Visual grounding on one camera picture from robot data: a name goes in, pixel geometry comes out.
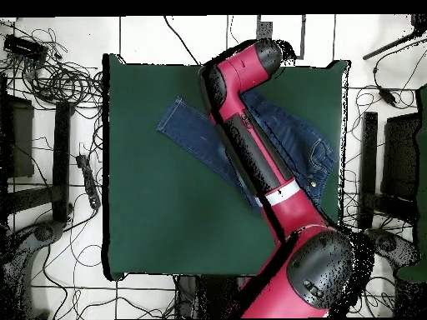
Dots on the black wheeled chair base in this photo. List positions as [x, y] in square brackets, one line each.
[390, 245]
[45, 231]

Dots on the grey square floor frame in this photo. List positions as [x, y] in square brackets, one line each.
[263, 30]

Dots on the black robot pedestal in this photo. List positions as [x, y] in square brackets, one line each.
[206, 296]

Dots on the black stand base frame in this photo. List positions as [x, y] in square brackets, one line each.
[369, 160]
[61, 160]

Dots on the black electronics box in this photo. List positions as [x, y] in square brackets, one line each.
[25, 48]

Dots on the black power strip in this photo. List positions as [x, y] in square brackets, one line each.
[89, 181]

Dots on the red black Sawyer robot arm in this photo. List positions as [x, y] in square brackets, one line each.
[293, 206]

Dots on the black power adapter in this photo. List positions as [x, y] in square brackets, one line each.
[387, 95]

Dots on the black tripod pole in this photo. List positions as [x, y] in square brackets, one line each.
[387, 48]

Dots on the blue denim jeans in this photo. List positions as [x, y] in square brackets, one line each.
[190, 130]

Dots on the dark flat panel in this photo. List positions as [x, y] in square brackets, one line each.
[21, 140]
[400, 156]

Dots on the dark green table cloth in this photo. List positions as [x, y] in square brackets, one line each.
[166, 216]

